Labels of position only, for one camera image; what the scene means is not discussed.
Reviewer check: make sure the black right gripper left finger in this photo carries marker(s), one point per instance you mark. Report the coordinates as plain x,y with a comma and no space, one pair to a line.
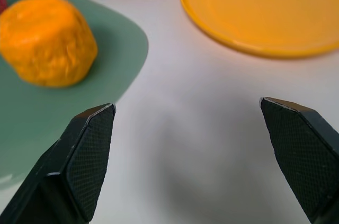
79,165

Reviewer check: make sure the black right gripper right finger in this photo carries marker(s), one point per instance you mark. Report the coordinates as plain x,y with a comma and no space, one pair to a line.
304,155

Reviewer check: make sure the orange fruit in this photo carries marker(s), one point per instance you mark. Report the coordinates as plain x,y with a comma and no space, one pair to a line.
47,41

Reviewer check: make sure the yellow plate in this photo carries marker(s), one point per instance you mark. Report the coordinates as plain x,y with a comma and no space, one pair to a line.
262,12

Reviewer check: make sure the red object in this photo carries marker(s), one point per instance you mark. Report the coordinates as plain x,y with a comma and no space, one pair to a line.
2,0

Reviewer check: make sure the green tray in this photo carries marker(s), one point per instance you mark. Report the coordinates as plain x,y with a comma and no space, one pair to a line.
111,57

